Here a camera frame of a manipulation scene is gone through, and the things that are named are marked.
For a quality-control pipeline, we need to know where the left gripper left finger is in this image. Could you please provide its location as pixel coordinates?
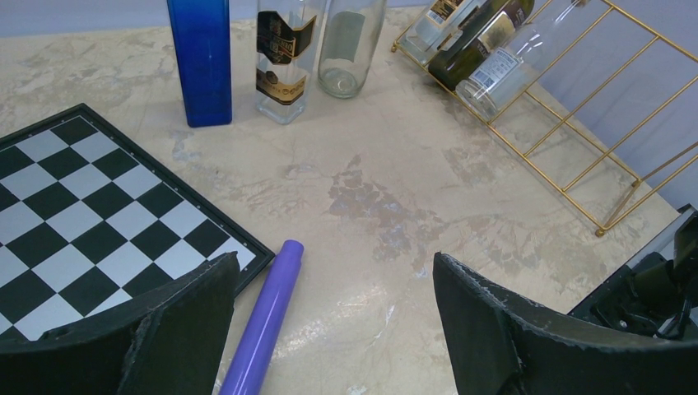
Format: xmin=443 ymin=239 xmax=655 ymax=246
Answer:
xmin=1 ymin=253 xmax=240 ymax=394

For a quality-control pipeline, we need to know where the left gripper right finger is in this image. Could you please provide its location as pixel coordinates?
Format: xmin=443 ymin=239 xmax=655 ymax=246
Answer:
xmin=433 ymin=252 xmax=697 ymax=394

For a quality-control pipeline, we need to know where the clear round short bottle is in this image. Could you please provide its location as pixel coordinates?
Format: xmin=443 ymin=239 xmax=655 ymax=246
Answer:
xmin=455 ymin=1 xmax=588 ymax=121

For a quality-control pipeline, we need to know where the blue square glass bottle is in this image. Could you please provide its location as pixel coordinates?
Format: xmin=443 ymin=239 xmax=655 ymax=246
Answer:
xmin=166 ymin=0 xmax=233 ymax=128

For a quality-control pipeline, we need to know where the dark green wine bottle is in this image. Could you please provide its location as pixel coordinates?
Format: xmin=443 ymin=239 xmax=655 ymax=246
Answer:
xmin=427 ymin=0 xmax=535 ymax=91

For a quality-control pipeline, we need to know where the clear square black-label bottle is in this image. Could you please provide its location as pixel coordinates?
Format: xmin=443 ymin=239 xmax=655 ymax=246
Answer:
xmin=255 ymin=0 xmax=327 ymax=124

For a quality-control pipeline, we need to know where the clear wine bottle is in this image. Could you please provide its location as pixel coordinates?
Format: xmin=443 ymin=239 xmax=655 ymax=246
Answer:
xmin=317 ymin=0 xmax=387 ymax=99

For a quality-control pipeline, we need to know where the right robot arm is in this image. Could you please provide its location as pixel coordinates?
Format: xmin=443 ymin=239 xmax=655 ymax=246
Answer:
xmin=568 ymin=204 xmax=697 ymax=342

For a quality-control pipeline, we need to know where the clear bottle black cap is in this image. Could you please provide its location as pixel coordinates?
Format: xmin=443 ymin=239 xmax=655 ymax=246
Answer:
xmin=400 ymin=0 xmax=485 ymax=63

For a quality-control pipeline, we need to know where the purple flashlight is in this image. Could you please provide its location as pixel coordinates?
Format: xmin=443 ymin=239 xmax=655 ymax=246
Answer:
xmin=219 ymin=239 xmax=305 ymax=394

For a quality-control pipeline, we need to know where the black white chessboard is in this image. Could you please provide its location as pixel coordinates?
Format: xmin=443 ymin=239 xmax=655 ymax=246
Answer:
xmin=1 ymin=104 xmax=274 ymax=342

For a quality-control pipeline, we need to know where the gold wire wine rack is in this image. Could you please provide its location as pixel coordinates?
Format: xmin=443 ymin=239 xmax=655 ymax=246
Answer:
xmin=390 ymin=0 xmax=698 ymax=238

